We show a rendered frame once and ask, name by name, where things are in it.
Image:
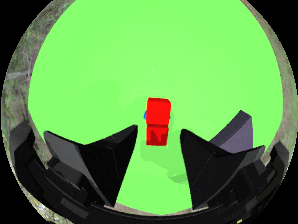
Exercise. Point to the red cube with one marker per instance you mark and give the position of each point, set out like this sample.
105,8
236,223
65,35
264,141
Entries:
157,110
157,135

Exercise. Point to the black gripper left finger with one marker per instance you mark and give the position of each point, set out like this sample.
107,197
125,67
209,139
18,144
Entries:
103,162

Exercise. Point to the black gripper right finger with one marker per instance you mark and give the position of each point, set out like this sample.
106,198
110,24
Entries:
210,167

